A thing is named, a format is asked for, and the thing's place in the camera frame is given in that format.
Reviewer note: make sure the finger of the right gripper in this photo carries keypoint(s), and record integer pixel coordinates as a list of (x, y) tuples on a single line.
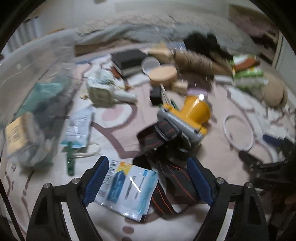
[(283, 144), (278, 172)]

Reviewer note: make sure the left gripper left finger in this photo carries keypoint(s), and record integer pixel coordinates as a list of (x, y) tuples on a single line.
[(47, 221)]

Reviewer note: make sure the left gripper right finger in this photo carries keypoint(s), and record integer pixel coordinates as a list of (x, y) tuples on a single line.
[(248, 221)]

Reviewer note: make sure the blue white medicine sachet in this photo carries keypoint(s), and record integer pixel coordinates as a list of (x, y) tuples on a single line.
[(127, 189)]

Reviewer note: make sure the yellow tissue pack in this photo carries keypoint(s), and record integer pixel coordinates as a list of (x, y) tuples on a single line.
[(17, 132)]

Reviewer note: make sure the yellow grey headlamp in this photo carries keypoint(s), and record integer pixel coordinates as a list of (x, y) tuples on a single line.
[(177, 132)]

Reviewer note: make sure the clear plastic storage bin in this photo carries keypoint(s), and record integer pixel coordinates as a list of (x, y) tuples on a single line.
[(49, 59)]

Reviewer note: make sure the beige fluffy plush toy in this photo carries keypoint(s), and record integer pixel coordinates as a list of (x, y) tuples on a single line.
[(275, 92)]

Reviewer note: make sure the green dotted plastic bag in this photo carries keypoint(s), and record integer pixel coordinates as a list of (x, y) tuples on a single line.
[(247, 74)]

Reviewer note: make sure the purple notepad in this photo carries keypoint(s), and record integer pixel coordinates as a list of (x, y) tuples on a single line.
[(197, 92)]

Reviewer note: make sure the patterned bed sheet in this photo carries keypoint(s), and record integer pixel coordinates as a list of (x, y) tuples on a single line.
[(115, 129)]

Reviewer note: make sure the small wooden block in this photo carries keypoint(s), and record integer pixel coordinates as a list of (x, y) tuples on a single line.
[(180, 87)]

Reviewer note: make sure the open wardrobe shelf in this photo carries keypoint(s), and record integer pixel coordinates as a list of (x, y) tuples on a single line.
[(269, 40)]

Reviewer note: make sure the teal plastic bag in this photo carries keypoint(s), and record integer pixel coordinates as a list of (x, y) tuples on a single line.
[(41, 95)]

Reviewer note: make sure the beige quilted pillow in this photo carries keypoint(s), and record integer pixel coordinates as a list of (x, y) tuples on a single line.
[(126, 18)]

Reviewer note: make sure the clear plastic cup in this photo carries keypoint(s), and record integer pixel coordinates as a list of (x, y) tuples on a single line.
[(148, 64)]

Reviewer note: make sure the grey blue duvet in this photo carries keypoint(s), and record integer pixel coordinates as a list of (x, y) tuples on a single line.
[(228, 36)]

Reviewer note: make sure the black gift box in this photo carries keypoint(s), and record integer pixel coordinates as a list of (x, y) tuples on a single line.
[(128, 62)]

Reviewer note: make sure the cardboard cone with rope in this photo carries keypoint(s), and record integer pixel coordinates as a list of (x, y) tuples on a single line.
[(190, 61)]

